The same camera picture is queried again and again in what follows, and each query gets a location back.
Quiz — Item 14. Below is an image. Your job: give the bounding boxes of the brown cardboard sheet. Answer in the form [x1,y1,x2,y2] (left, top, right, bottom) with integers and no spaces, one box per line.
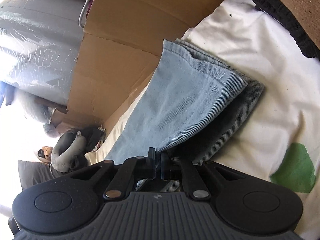
[54,0,223,133]

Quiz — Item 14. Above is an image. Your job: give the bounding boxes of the dark grey pillow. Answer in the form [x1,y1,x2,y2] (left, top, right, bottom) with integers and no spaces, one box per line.
[17,160,65,190]

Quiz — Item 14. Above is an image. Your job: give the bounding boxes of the light blue denim pants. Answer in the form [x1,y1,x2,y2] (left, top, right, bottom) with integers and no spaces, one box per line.
[106,40,264,165]

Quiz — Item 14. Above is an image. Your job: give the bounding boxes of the small plush toy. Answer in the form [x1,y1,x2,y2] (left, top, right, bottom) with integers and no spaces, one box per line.
[37,146,53,164]

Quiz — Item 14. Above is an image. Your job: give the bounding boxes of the grey neck pillow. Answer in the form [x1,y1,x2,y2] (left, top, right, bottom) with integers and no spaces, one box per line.
[50,131,87,173]

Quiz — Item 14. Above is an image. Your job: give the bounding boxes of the white quilt bundle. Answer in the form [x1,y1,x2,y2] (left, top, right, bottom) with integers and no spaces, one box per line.
[13,89,60,138]

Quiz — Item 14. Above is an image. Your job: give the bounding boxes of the cream cartoon bear bedsheet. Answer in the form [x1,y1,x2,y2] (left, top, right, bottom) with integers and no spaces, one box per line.
[86,0,319,239]

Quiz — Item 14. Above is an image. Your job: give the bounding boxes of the black garment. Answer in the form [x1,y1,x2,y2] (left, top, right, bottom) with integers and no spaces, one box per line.
[68,126,106,170]

